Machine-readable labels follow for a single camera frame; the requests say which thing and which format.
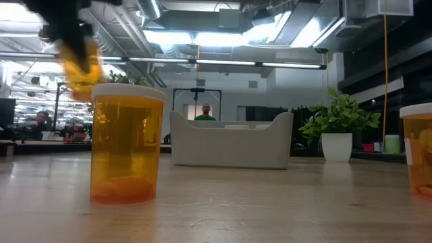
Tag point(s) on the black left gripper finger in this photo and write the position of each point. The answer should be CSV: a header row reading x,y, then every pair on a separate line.
x,y
77,50

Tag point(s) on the orange pill bottle white lid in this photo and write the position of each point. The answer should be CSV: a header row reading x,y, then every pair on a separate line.
x,y
126,152
420,152
81,85

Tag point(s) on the white plastic basket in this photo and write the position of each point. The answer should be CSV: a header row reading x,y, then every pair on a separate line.
x,y
233,148

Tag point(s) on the black metal stand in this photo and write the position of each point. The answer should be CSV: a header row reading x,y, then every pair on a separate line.
x,y
56,104

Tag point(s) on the person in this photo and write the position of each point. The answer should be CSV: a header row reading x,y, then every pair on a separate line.
x,y
205,117
41,119

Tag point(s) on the black monitor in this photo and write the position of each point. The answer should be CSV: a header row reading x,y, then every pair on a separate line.
x,y
6,111

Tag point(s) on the long ceiling light bar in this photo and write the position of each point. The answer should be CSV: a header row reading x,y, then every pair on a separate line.
x,y
224,62

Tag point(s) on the green plant in white pot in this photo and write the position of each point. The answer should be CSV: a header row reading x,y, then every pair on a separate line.
x,y
337,146

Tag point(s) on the red box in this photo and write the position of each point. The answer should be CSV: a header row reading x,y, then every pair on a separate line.
x,y
368,148

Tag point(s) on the small white blue box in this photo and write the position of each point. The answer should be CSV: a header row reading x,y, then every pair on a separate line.
x,y
377,147

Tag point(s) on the green cup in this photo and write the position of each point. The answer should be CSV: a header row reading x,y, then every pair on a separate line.
x,y
392,144

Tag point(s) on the silver ventilation duct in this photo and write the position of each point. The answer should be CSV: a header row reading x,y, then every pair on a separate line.
x,y
148,8

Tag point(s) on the black gantry frame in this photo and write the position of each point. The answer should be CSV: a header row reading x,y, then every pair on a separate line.
x,y
197,89

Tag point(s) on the black security camera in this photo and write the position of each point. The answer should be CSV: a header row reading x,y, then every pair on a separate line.
x,y
320,50

